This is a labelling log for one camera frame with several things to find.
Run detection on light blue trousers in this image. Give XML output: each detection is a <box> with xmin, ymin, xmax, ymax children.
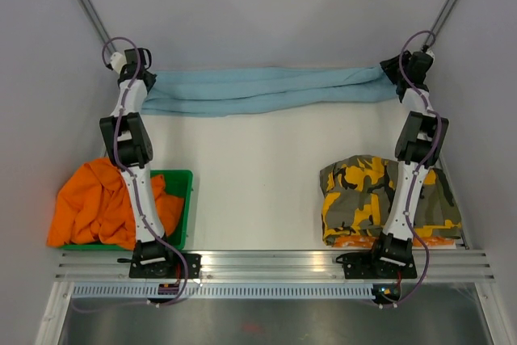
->
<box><xmin>142</xmin><ymin>65</ymin><xmax>397</xmax><ymax>117</ymax></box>

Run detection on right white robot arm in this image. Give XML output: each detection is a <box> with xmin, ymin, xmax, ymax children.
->
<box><xmin>368</xmin><ymin>51</ymin><xmax>448</xmax><ymax>277</ymax></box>

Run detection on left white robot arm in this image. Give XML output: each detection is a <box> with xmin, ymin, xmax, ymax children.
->
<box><xmin>99</xmin><ymin>48</ymin><xmax>176</xmax><ymax>279</ymax></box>

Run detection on camouflage folded trousers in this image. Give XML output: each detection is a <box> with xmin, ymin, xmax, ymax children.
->
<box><xmin>320</xmin><ymin>155</ymin><xmax>462</xmax><ymax>244</ymax></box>

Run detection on orange patterned folded trousers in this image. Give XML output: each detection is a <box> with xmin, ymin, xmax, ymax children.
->
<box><xmin>326</xmin><ymin>235</ymin><xmax>456</xmax><ymax>249</ymax></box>

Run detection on green plastic bin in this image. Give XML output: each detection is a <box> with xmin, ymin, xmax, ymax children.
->
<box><xmin>58</xmin><ymin>169</ymin><xmax>195</xmax><ymax>250</ymax></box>

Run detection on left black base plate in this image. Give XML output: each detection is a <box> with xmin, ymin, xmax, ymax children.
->
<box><xmin>117</xmin><ymin>253</ymin><xmax>201</xmax><ymax>280</ymax></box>

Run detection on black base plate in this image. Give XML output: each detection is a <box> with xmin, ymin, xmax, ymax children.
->
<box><xmin>117</xmin><ymin>253</ymin><xmax>201</xmax><ymax>280</ymax></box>
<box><xmin>335</xmin><ymin>251</ymin><xmax>417</xmax><ymax>280</ymax></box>

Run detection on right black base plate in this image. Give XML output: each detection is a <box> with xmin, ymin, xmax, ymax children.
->
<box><xmin>335</xmin><ymin>251</ymin><xmax>417</xmax><ymax>280</ymax></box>

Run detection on aluminium mounting rail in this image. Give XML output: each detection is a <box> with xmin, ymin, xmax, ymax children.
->
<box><xmin>53</xmin><ymin>250</ymin><xmax>494</xmax><ymax>283</ymax></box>

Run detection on slotted white cable duct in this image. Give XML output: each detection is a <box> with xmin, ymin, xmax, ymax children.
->
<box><xmin>70</xmin><ymin>282</ymin><xmax>380</xmax><ymax>301</ymax></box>

